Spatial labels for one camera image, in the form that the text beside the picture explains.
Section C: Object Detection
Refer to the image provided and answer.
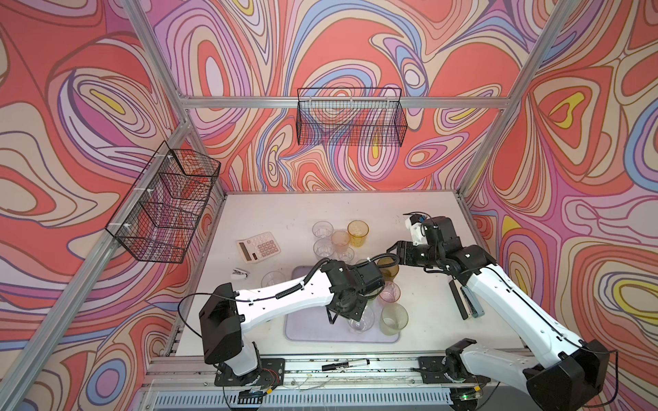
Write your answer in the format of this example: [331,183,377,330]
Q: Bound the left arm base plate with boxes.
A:
[214,357,285,389]

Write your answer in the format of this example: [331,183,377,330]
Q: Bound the black white marker pen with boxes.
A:
[321,359,370,373]

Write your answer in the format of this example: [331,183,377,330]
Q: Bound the small white clip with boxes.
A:
[231,268,249,281]

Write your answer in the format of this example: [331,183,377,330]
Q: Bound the stapler black cream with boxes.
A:
[449,279,485,320]

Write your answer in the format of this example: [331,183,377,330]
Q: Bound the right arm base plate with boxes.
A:
[416,356,491,385]

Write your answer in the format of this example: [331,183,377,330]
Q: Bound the lavender plastic tray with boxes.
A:
[283,264,402,345]

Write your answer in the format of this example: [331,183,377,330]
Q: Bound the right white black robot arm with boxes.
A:
[390,212,611,410]

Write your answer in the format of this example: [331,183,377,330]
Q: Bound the black wire basket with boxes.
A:
[296,86,408,147]
[106,142,221,264]

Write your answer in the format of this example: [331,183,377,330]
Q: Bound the pink patterned card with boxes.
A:
[236,231,281,264]

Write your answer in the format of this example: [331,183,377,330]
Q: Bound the black wire basket back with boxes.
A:
[296,86,408,147]

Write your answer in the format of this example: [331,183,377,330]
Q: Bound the yellow transparent cup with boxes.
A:
[347,220,369,248]

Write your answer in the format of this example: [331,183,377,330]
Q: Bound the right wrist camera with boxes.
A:
[404,212,430,246]

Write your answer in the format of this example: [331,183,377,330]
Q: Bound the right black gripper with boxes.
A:
[386,240,443,268]

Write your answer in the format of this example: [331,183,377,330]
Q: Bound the dark olive textured cup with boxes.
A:
[376,257,399,281]

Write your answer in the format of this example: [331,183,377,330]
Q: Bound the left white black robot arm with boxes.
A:
[199,258,385,377]

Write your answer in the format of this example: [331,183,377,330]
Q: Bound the pink transparent cup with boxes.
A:
[378,281,401,304]

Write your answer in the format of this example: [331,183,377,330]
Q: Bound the black wire basket left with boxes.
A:
[106,142,221,264]

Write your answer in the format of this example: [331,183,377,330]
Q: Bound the pale green frosted large cup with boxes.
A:
[380,303,409,336]

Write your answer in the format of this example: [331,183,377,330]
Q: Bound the small clear cup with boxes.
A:
[337,247,355,264]

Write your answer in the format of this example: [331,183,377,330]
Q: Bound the peach transparent cup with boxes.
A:
[331,229,351,254]

